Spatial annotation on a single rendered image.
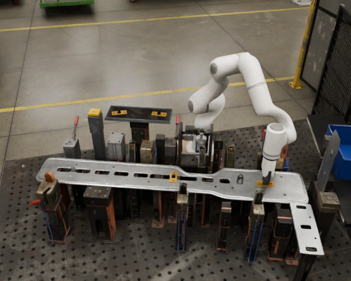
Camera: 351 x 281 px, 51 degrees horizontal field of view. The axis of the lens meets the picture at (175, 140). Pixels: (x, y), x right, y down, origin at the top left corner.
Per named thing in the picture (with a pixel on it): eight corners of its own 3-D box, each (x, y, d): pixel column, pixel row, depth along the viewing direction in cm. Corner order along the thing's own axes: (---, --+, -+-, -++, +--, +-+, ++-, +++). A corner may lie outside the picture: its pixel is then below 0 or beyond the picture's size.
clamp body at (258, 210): (240, 262, 183) (248, 215, 163) (239, 243, 193) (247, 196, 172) (258, 264, 183) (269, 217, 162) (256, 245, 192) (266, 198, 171)
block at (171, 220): (167, 223, 203) (167, 185, 186) (170, 206, 213) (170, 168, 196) (177, 223, 203) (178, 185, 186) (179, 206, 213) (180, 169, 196)
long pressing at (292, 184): (31, 185, 185) (30, 182, 184) (48, 156, 203) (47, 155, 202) (310, 206, 175) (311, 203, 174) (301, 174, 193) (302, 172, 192)
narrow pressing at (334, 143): (320, 197, 178) (340, 141, 158) (315, 181, 187) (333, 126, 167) (321, 197, 178) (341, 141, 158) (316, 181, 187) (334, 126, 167)
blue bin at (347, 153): (336, 179, 184) (343, 159, 176) (322, 143, 209) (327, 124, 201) (370, 182, 183) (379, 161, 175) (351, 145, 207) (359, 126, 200)
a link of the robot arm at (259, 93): (271, 83, 179) (290, 143, 177) (243, 90, 174) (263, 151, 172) (281, 77, 171) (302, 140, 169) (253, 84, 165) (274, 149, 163)
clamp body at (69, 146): (69, 194, 220) (58, 146, 199) (75, 182, 229) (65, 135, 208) (84, 195, 220) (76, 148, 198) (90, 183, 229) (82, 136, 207)
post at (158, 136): (156, 191, 223) (155, 138, 199) (157, 185, 227) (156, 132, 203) (165, 192, 223) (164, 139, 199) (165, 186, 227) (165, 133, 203)
